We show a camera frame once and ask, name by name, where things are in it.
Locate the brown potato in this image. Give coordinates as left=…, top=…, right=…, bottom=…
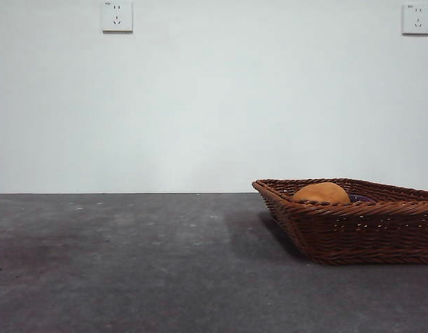
left=292, top=182, right=351, bottom=205

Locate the brown woven wicker basket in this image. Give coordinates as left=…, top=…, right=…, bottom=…
left=251, top=178, right=428, bottom=266

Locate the white wall socket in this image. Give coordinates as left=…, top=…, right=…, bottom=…
left=102, top=0, right=134, bottom=34
left=402, top=3, right=428, bottom=36

